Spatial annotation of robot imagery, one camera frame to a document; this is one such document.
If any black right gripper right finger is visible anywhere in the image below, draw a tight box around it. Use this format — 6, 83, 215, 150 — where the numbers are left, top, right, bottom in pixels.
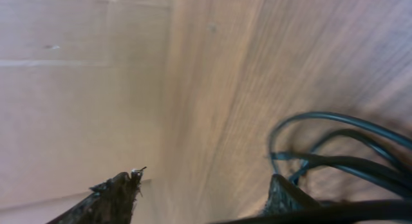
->
260, 174, 321, 216

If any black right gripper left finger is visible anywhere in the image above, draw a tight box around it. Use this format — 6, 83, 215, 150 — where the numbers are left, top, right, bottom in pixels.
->
47, 168, 144, 224

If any thin black USB cable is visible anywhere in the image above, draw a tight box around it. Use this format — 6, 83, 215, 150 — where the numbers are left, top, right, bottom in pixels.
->
267, 111, 412, 199

